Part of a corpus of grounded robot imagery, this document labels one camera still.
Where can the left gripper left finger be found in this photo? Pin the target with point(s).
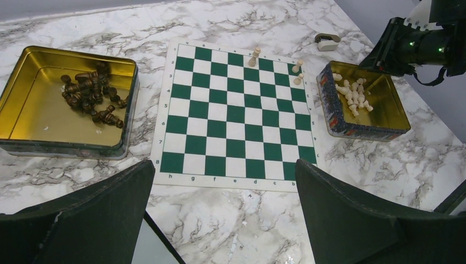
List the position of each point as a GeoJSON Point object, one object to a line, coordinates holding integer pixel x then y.
{"type": "Point", "coordinates": [96, 224]}

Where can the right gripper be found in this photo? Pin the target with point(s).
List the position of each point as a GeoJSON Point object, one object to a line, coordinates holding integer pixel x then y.
{"type": "Point", "coordinates": [402, 49]}

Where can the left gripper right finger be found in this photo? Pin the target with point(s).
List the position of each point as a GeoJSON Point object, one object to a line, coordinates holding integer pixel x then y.
{"type": "Point", "coordinates": [346, 224]}

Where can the light pawn chess piece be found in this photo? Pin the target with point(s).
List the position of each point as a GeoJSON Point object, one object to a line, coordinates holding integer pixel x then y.
{"type": "Point", "coordinates": [298, 80]}

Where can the light king chess piece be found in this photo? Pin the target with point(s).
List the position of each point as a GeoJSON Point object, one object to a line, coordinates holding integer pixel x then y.
{"type": "Point", "coordinates": [253, 60]}

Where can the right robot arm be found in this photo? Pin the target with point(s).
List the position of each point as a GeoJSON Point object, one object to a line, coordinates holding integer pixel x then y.
{"type": "Point", "coordinates": [450, 15]}

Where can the pile of light chess pieces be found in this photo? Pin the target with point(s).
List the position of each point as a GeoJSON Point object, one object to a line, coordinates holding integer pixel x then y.
{"type": "Point", "coordinates": [353, 93]}

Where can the gold tin with light pieces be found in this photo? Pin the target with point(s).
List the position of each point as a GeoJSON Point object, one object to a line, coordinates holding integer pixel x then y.
{"type": "Point", "coordinates": [386, 122]}

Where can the gold tin with dark pieces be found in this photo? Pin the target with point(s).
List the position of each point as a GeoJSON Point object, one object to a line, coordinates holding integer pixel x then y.
{"type": "Point", "coordinates": [60, 103]}

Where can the pile of dark chess pieces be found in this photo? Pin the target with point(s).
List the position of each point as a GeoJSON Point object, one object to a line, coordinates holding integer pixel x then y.
{"type": "Point", "coordinates": [93, 95]}

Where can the green white chess board mat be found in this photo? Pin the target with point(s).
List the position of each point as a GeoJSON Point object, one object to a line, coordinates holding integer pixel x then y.
{"type": "Point", "coordinates": [223, 124]}

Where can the beige stapler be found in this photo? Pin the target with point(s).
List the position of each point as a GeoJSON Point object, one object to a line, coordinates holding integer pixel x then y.
{"type": "Point", "coordinates": [327, 42]}

